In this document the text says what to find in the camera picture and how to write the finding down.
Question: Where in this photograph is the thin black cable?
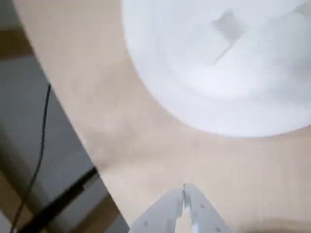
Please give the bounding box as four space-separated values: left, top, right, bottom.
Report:
9 83 52 233

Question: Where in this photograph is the white cube block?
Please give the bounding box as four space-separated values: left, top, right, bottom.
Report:
210 9 245 46

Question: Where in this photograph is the white round plate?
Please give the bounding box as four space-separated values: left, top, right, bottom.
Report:
121 0 311 138

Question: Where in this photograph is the black tripod leg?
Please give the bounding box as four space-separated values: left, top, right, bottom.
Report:
18 167 98 233

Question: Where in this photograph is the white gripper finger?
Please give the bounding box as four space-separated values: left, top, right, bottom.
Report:
131 188 185 233
184 183 231 233

